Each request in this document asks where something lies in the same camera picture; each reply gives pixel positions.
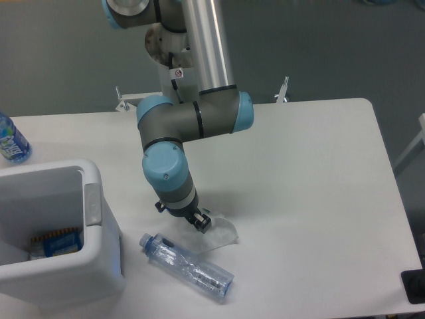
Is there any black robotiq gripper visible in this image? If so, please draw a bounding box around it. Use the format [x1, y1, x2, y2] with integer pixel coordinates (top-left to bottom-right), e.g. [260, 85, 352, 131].
[155, 197, 212, 232]

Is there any white plastic wrapper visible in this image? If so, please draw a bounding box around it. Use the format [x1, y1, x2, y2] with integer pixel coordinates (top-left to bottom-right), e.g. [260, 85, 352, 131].
[182, 209, 238, 254]

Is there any clear plastic bottle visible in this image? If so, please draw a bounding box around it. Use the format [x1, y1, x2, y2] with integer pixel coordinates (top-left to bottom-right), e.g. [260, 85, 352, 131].
[139, 233, 234, 304]

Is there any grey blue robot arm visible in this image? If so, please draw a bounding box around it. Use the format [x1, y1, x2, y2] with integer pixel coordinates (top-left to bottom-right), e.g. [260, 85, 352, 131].
[102, 1, 254, 233]

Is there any white trash can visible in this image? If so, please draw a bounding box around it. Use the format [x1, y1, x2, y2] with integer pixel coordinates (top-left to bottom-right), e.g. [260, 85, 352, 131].
[1, 159, 125, 307]

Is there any blue snack packet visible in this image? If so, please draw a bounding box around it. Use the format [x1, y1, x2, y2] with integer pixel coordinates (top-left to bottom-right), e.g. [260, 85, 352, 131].
[29, 227, 83, 261]

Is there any blue labelled water bottle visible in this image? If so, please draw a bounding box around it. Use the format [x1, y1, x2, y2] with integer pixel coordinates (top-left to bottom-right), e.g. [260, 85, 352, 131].
[1, 113, 32, 163]

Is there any black clamp at table edge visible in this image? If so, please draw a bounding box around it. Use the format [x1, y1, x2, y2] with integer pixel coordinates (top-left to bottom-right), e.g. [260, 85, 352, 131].
[401, 269, 424, 304]

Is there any white pedestal foot bracket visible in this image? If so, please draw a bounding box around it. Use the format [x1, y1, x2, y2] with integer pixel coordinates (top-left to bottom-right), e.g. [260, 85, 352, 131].
[274, 76, 290, 103]
[115, 86, 163, 112]

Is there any white pedestal foot bracket right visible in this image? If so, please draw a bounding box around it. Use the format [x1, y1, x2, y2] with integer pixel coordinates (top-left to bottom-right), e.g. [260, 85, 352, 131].
[274, 76, 290, 103]

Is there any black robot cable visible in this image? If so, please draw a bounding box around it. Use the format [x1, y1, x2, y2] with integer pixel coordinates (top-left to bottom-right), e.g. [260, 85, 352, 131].
[167, 51, 185, 104]

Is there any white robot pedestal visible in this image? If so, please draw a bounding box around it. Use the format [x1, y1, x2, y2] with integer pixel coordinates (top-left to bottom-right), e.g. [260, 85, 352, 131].
[145, 23, 199, 104]

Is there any white frame at right edge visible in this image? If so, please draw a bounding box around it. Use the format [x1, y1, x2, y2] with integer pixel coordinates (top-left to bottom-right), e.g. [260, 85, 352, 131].
[392, 114, 424, 178]

